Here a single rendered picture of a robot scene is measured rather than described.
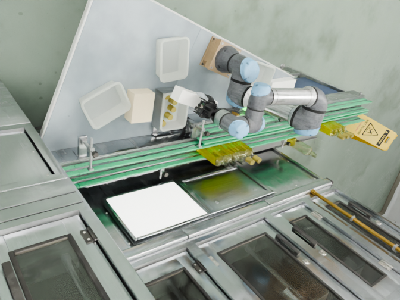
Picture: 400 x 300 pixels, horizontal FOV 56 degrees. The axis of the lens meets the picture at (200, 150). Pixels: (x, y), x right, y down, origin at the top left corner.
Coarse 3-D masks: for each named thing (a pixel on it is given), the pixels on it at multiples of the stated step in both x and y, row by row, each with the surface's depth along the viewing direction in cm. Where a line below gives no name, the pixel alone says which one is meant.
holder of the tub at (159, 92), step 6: (156, 90) 203; (162, 90) 202; (168, 90) 203; (156, 96) 204; (162, 96) 199; (156, 102) 206; (156, 108) 207; (156, 114) 208; (156, 120) 209; (156, 126) 210; (156, 132) 217; (162, 132) 219; (168, 132) 221; (174, 132) 222
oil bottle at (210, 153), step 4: (204, 148) 218; (208, 148) 219; (212, 148) 219; (200, 152) 222; (204, 152) 219; (208, 152) 216; (212, 152) 215; (216, 152) 216; (204, 156) 219; (208, 156) 216; (212, 156) 213; (216, 156) 212; (220, 156) 213; (208, 160) 217; (212, 160) 214; (216, 160) 211; (220, 160) 211; (216, 164) 212
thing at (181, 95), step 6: (174, 90) 172; (180, 90) 170; (186, 90) 171; (174, 96) 172; (180, 96) 170; (186, 96) 172; (192, 96) 174; (198, 96) 176; (180, 102) 171; (186, 102) 173; (192, 102) 176; (198, 102) 178; (216, 102) 185
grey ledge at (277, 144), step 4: (300, 136) 289; (304, 136) 292; (308, 136) 296; (312, 136) 300; (300, 140) 291; (304, 140) 292; (268, 144) 268; (272, 144) 271; (276, 144) 274; (280, 144) 277; (284, 144) 280; (252, 148) 259; (256, 148) 262; (260, 148) 265; (264, 148) 268; (268, 148) 271
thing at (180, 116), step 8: (168, 104) 212; (176, 104) 215; (184, 104) 212; (176, 112) 218; (184, 112) 214; (160, 120) 205; (168, 120) 217; (176, 120) 220; (184, 120) 215; (160, 128) 207; (168, 128) 211; (176, 128) 214
